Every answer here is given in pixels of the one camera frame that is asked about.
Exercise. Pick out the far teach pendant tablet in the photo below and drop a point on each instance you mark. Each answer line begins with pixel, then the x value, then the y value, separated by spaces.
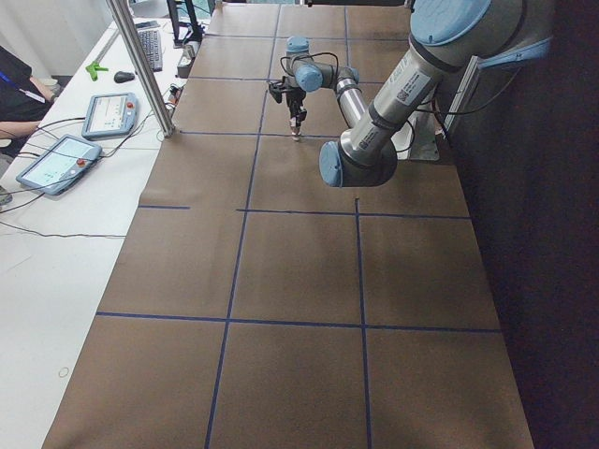
pixel 110 116

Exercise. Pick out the near orange black connector box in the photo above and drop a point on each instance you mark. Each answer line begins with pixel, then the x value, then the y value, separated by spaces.
pixel 175 92

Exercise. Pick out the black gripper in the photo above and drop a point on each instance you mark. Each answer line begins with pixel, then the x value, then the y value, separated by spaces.
pixel 295 99

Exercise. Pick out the black keyboard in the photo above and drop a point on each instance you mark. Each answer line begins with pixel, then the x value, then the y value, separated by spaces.
pixel 150 41

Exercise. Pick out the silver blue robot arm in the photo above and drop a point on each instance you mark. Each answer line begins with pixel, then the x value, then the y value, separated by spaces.
pixel 444 36

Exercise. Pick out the near teach pendant tablet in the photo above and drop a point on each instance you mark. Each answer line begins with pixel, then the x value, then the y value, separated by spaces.
pixel 60 166

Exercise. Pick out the aluminium frame post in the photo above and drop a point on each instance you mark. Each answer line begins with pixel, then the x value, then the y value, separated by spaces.
pixel 121 15

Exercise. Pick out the seated person in black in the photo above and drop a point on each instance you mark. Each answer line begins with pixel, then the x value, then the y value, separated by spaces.
pixel 25 100

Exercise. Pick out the black computer mouse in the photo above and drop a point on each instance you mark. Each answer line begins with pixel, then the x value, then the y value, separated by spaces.
pixel 122 77

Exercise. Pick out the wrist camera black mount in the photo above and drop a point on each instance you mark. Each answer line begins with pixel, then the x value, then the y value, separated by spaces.
pixel 277 89

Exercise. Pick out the green plastic clamp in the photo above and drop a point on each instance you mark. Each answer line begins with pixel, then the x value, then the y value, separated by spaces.
pixel 93 69

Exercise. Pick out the white central pedestal column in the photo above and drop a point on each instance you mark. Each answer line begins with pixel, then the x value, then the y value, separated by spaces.
pixel 417 139

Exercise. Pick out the teach pendant tablet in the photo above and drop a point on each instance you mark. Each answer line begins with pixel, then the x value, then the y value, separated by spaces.
pixel 60 166
pixel 110 116

